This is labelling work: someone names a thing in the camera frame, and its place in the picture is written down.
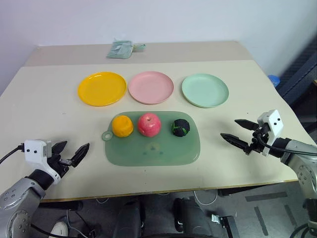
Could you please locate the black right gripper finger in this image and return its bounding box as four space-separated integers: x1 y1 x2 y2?
234 119 259 131
220 132 250 152

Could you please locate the white shoe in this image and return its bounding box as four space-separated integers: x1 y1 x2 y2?
50 221 69 238

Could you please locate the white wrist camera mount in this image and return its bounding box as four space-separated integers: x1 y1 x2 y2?
257 109 284 157
24 139 61 185

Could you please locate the orange fruit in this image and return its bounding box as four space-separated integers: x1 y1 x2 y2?
111 115 134 138

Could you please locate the red apple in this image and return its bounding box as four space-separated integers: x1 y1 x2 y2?
137 113 162 137

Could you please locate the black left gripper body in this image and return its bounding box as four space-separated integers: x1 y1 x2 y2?
47 153 75 179

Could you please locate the metal bracket on black foot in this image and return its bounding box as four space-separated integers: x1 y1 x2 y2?
211 214 236 238

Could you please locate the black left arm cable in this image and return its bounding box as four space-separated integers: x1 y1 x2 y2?
0 144 26 165

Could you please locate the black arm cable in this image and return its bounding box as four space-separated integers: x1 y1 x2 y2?
0 144 26 165
252 128 317 157

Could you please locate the green fabric pouch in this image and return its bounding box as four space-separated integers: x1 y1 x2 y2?
106 39 146 60

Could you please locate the black table frame bar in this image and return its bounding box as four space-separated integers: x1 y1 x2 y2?
217 182 299 197
39 200 84 212

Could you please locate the blue round object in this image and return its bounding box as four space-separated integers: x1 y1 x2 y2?
268 74 280 87

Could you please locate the dark green avocado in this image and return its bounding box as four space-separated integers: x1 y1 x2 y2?
170 119 191 137

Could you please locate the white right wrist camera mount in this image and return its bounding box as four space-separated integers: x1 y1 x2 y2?
257 109 284 157

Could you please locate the mint green plate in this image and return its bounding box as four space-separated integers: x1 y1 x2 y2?
181 73 229 109

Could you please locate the yellow plate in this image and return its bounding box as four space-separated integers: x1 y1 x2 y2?
77 71 127 107

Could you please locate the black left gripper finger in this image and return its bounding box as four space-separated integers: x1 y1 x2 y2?
71 142 91 168
51 140 68 158

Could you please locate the dark rounded shape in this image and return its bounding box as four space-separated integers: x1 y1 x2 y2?
112 197 146 238
172 196 214 238

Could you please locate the pink plate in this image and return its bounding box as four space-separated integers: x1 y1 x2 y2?
128 71 174 105

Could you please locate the white floor cable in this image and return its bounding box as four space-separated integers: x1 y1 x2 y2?
193 189 219 206

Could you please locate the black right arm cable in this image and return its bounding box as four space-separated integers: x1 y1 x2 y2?
252 128 317 157

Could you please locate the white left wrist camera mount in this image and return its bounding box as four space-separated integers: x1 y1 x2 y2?
24 139 61 185

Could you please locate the translucent green cutting board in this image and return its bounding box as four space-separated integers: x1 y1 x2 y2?
102 111 201 167

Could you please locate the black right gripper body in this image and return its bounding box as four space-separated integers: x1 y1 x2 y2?
244 123 271 156

